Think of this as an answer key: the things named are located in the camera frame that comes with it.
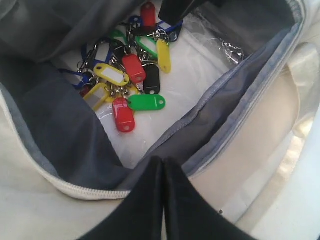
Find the bunch of coloured key tags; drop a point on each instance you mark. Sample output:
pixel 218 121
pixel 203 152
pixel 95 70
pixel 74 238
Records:
pixel 123 68

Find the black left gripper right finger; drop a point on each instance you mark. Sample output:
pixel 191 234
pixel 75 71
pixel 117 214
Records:
pixel 187 215

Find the beige duffel bag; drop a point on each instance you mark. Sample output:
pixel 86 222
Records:
pixel 242 146

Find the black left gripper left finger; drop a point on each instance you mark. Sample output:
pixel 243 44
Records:
pixel 140 215

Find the clear plastic bag liner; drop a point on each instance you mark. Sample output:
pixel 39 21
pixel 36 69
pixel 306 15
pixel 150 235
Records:
pixel 199 58

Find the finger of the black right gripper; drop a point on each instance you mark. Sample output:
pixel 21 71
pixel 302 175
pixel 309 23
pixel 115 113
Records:
pixel 173 11

